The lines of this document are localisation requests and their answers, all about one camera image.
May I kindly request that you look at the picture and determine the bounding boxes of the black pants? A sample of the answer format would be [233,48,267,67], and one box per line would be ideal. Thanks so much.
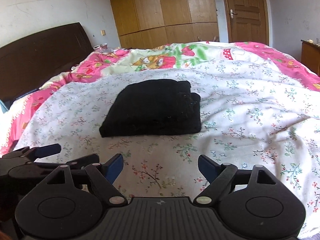
[99,79,201,138]

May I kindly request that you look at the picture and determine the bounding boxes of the pink cartoon quilt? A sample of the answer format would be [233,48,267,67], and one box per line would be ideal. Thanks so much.
[1,41,319,155]

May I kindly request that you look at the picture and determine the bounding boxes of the white floral bed sheet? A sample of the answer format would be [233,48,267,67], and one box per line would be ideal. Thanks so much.
[16,60,319,238]

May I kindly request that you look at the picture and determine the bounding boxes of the dark wooden headboard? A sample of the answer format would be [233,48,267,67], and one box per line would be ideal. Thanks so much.
[1,22,93,106]

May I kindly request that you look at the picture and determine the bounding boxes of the wooden side cabinet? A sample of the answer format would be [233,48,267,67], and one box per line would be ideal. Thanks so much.
[301,40,320,76]

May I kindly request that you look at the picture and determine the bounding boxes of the wooden wardrobe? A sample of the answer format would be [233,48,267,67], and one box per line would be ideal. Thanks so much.
[110,0,219,49]

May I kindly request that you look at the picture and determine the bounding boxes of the brown wooden door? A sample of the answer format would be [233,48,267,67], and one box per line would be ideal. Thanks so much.
[224,0,269,45]

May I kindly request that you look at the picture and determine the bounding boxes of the silver door handle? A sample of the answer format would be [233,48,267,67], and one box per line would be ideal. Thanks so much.
[230,9,237,19]

